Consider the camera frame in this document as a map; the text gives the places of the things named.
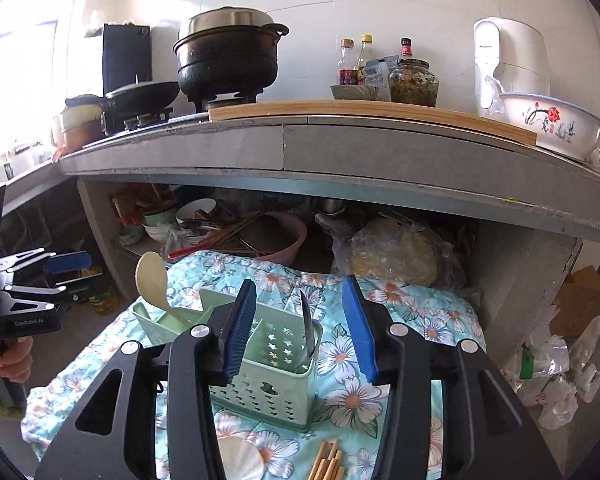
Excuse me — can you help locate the glass pickle jar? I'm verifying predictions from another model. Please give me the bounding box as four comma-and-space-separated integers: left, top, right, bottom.
388, 58, 439, 107

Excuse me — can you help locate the large metal spoon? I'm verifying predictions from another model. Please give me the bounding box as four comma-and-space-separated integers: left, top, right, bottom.
292, 292, 316, 373

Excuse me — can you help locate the pink plastic basin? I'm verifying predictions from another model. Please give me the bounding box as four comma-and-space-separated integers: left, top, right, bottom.
238, 211, 308, 266

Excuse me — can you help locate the cooking oil bottle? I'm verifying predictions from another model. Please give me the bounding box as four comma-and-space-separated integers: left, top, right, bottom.
87, 286, 120, 316

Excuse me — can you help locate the gas stove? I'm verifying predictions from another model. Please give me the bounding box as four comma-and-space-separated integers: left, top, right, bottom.
99, 86, 266, 137

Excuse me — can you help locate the floral quilted table cover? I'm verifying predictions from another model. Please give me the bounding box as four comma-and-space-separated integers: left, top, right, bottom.
20, 252, 486, 479

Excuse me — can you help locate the mint green utensil holder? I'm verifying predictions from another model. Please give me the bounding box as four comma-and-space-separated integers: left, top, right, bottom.
131, 289, 318, 431

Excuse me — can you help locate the white ceramic soup spoon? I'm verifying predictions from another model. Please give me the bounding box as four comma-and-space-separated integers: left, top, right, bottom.
218, 437, 264, 480

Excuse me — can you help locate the white electric kettle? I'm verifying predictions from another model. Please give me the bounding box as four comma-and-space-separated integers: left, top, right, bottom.
474, 18, 550, 117

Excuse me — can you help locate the black frying pan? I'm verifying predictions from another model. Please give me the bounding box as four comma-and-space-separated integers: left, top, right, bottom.
105, 81, 180, 117

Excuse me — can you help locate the sauce bottle red label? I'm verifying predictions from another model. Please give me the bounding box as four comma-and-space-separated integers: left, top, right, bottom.
338, 38, 358, 84

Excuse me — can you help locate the white floral enamel basin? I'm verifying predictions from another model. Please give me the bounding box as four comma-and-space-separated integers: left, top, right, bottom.
500, 92, 600, 162

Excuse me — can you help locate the bagged round food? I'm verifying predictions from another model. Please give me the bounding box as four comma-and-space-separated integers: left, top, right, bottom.
350, 218, 438, 286

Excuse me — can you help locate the wooden chopstick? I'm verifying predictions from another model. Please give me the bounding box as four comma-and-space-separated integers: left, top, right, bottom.
308, 441, 332, 480
316, 439, 343, 480

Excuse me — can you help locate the person's left hand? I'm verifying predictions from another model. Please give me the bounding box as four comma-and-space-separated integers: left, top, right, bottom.
0, 336, 33, 384

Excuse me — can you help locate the stack of bowls on shelf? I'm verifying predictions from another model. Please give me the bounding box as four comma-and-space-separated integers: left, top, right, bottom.
140, 198, 216, 243

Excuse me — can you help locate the black cooking pot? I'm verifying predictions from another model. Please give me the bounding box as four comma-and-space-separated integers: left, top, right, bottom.
173, 6, 289, 113

